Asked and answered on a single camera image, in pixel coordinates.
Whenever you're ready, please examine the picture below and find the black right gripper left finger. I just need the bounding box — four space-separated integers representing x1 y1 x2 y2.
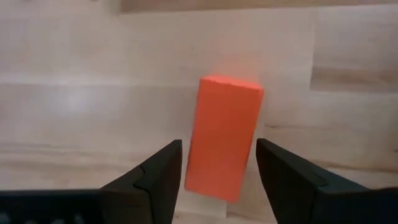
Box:
101 139 183 224

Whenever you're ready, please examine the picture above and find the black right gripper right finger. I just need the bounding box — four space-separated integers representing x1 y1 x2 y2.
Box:
256 138 369 224

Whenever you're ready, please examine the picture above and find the red rectangular wooden block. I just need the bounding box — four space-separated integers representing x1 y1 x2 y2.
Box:
184 74 265 205

